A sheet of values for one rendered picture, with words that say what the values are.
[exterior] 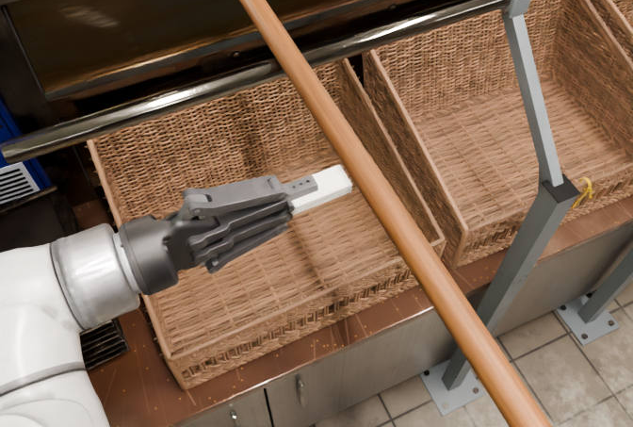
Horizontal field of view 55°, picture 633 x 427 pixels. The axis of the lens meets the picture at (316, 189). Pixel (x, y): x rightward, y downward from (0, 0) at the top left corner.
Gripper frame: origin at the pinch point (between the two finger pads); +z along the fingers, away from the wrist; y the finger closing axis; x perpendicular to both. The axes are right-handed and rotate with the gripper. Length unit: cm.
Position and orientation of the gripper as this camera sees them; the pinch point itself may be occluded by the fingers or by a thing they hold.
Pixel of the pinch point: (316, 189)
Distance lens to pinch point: 63.9
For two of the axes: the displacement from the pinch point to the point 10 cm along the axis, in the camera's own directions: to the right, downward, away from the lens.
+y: 0.0, 5.8, 8.1
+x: 4.3, 7.3, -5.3
